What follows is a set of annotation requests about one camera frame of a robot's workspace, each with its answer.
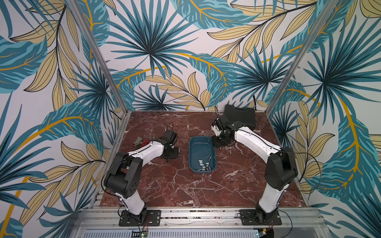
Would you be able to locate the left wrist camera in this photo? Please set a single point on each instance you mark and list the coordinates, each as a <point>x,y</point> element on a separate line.
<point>170,137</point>

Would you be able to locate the grey valve with red handwheel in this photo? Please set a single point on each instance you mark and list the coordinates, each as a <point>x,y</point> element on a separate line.
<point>140,142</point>

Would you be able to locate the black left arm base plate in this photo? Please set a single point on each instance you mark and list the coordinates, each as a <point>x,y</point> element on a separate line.
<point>151,218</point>

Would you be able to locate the aluminium corner post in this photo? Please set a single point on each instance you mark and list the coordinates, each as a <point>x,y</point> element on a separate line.
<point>315,30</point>
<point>81,21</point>

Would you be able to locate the black plastic tool case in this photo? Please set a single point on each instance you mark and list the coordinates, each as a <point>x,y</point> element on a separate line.
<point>246,116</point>

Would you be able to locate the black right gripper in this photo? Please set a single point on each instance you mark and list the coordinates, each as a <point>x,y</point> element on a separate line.
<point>222,140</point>

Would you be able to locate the aluminium left corner post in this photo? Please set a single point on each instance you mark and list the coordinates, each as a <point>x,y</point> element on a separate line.
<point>81,21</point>

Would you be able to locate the aluminium front rail frame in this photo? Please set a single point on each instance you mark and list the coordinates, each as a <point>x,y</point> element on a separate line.
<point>212,222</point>

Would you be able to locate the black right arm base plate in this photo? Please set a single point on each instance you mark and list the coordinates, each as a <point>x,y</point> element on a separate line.
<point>257,217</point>

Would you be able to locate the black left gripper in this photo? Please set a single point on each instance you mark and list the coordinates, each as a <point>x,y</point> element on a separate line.
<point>175,155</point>

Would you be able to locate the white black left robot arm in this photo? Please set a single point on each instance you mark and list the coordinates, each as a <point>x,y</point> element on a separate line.
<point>123,176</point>

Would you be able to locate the teal plastic storage box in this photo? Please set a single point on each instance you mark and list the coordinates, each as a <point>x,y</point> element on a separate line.
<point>200,147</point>

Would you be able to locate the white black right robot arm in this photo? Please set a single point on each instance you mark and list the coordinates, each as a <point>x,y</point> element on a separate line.
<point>281,167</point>

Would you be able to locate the aluminium right corner post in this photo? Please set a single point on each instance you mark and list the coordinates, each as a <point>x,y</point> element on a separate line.
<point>315,30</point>

